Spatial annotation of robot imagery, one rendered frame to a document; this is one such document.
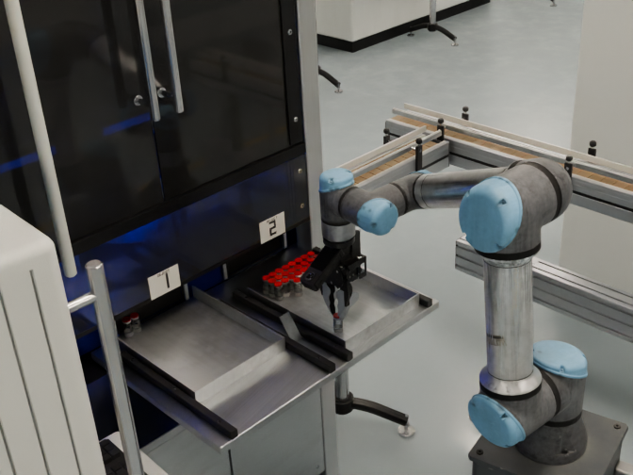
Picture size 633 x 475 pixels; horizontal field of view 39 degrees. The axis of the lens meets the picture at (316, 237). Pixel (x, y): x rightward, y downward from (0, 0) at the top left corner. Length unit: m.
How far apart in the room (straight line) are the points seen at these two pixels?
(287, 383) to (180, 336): 0.32
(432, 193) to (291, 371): 0.51
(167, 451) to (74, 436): 1.00
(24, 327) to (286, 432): 1.52
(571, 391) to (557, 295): 1.20
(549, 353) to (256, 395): 0.62
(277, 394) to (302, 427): 0.77
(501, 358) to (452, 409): 1.59
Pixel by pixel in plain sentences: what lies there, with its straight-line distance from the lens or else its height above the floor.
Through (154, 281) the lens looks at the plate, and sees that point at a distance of 2.06.
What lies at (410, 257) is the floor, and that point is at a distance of 4.10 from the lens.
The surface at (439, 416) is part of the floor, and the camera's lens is 3.21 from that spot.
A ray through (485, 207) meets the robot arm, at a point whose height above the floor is 1.40.
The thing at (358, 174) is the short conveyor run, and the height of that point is 0.96.
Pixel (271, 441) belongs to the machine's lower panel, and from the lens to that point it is 2.61.
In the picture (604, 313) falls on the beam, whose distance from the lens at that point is 2.90.
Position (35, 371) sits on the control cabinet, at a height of 1.37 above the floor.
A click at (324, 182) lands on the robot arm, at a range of 1.87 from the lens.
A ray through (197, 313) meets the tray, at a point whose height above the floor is 0.88.
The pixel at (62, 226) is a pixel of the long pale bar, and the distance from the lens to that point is 1.78.
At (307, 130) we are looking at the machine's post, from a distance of 2.25.
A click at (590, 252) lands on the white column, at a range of 3.59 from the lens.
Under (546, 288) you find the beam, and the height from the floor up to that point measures 0.50.
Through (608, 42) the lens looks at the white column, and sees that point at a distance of 3.27.
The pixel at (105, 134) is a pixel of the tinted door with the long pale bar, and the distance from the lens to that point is 1.88.
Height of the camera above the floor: 2.09
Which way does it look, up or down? 29 degrees down
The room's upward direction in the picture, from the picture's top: 3 degrees counter-clockwise
